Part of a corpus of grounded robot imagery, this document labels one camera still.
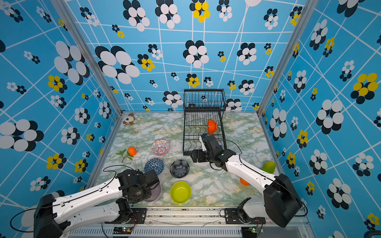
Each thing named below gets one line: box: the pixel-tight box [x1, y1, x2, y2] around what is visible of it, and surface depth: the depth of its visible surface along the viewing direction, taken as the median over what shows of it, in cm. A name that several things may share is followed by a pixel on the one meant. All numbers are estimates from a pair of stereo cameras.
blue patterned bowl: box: [144, 157, 165, 176], surface depth 91 cm
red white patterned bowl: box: [150, 139, 171, 157], surface depth 98 cm
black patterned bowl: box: [169, 159, 191, 179], surface depth 90 cm
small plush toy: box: [123, 113, 135, 127], surface depth 114 cm
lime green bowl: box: [169, 180, 192, 204], surface depth 81 cm
